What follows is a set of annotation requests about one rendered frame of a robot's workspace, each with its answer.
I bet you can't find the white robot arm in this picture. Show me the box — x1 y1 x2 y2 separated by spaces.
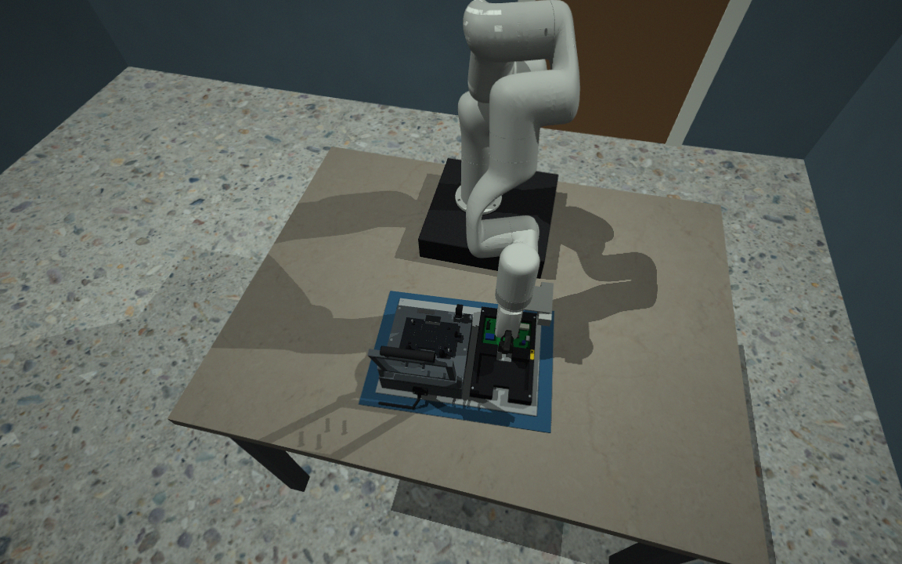
455 0 580 327

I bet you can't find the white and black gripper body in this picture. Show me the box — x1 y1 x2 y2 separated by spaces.
495 300 524 338

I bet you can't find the green circuit board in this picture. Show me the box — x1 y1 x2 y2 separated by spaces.
482 318 532 349

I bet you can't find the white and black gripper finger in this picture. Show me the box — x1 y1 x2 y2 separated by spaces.
498 330 514 354

